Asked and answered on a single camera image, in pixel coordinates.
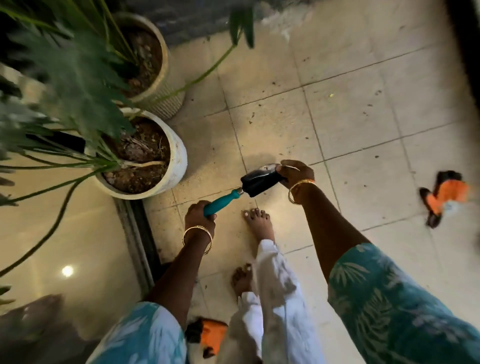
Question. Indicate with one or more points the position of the white trousers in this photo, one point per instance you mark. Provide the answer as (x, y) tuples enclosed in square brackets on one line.
[(279, 300)]

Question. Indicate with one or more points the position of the person's right forearm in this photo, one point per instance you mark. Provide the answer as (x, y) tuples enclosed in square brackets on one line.
[(330, 232)]

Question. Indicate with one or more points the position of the person's left foot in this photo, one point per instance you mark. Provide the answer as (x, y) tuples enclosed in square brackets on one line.
[(242, 281)]

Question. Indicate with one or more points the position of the orange and black slipper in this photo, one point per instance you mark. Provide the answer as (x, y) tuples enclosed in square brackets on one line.
[(448, 193), (212, 333)]

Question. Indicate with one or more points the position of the person's right fingers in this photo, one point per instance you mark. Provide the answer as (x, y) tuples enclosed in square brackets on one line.
[(287, 170)]

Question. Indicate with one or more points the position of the teal leaf print shirt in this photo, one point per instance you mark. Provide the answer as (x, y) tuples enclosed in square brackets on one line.
[(393, 307)]

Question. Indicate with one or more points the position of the long stemmed green plant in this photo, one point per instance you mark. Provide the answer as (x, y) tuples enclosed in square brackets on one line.
[(204, 73)]

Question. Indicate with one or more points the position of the person's foot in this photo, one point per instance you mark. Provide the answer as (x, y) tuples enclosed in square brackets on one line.
[(242, 281), (259, 225)]

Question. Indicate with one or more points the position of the person's left fingers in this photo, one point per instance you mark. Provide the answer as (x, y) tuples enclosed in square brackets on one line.
[(200, 205)]

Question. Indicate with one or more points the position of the person's right foot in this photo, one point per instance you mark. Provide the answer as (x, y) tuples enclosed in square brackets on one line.
[(259, 225)]

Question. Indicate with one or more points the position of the dark metal door track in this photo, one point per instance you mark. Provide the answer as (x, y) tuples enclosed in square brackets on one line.
[(137, 240)]

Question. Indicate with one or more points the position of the person's left forearm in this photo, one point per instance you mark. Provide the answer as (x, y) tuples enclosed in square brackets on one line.
[(180, 277)]

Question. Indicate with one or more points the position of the gold bangles on right wrist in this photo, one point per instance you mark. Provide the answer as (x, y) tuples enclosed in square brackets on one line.
[(294, 186)]

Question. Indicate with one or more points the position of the white glazed plant pot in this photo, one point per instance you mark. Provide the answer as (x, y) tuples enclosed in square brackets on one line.
[(176, 157)]

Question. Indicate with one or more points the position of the broad lobed leaf green plant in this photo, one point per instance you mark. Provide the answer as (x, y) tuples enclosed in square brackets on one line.
[(80, 82)]

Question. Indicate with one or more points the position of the gold bangles on wrist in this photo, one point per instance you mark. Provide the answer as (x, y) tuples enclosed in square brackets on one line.
[(294, 186), (207, 233)]

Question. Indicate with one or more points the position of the gold bangles on left wrist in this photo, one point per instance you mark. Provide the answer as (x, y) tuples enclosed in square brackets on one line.
[(207, 233)]

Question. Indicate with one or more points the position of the person's left hand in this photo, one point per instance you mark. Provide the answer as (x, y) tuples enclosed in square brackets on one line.
[(198, 219)]

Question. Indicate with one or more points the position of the person's right hand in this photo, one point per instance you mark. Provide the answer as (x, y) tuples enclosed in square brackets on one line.
[(298, 174)]

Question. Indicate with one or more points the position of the beige ribbed plant pot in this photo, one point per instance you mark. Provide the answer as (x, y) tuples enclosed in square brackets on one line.
[(165, 86)]

